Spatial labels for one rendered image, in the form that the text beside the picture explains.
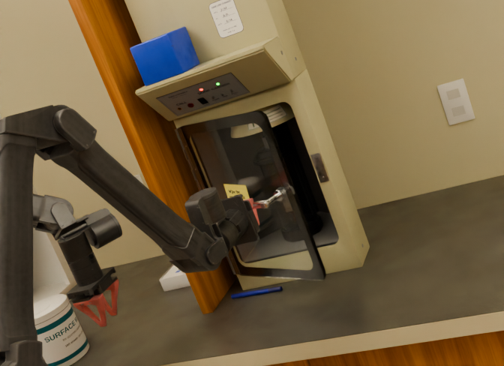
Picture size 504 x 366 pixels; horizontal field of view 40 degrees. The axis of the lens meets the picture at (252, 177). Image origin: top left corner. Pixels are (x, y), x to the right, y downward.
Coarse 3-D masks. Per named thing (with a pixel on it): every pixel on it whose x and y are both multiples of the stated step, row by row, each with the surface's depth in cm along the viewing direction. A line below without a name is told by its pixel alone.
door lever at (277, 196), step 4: (276, 192) 150; (280, 192) 149; (272, 196) 149; (276, 196) 149; (280, 196) 149; (256, 200) 150; (260, 200) 148; (264, 200) 147; (268, 200) 147; (272, 200) 148; (280, 200) 150; (256, 204) 148; (260, 204) 147; (264, 204) 147; (268, 204) 147; (252, 208) 150; (256, 208) 149
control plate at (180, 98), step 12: (204, 84) 151; (228, 84) 151; (240, 84) 151; (168, 96) 154; (180, 96) 155; (192, 96) 155; (204, 96) 155; (216, 96) 155; (228, 96) 155; (168, 108) 159; (192, 108) 159
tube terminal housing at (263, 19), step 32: (128, 0) 159; (160, 0) 157; (192, 0) 154; (256, 0) 150; (160, 32) 159; (192, 32) 157; (256, 32) 152; (288, 32) 157; (256, 96) 158; (288, 96) 155; (320, 128) 161; (352, 224) 166; (320, 256) 167; (352, 256) 164
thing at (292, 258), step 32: (192, 128) 161; (224, 128) 153; (256, 128) 146; (224, 160) 158; (256, 160) 150; (224, 192) 163; (256, 192) 155; (288, 192) 147; (288, 224) 152; (256, 256) 165; (288, 256) 157
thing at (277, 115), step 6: (282, 102) 164; (264, 108) 162; (270, 108) 162; (276, 108) 163; (282, 108) 163; (288, 108) 164; (270, 114) 162; (276, 114) 162; (282, 114) 163; (288, 114) 163; (270, 120) 162; (276, 120) 162; (282, 120) 162
